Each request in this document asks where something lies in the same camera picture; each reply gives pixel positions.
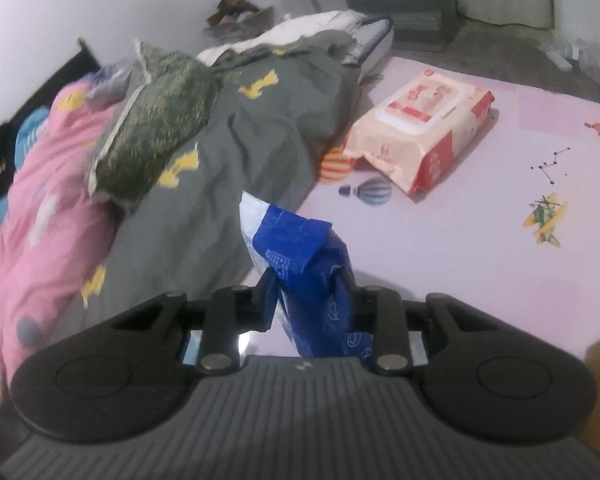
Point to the pink blanket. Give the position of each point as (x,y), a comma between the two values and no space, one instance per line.
(45,240)

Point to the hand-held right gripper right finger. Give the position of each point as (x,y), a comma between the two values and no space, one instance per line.
(356,310)

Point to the grey blanket with yellow prints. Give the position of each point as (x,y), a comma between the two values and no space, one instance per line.
(220,160)

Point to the pink wet wipes pack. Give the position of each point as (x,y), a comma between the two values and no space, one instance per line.
(420,125)

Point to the brown box of clutter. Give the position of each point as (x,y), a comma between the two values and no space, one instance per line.
(240,12)

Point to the pink printed mat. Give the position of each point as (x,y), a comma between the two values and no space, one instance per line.
(480,270)

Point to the striped pillow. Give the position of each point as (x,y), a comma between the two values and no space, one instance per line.
(375,42)

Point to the black headboard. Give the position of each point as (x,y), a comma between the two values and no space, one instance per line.
(75,65)

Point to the blue and white packet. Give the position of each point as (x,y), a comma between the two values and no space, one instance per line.
(310,270)

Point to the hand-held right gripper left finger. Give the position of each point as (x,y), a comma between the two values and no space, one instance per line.
(267,310)

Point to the green patterned pillow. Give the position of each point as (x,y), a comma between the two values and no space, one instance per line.
(155,120)

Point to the grey storage box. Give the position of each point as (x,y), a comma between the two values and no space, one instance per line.
(405,10)

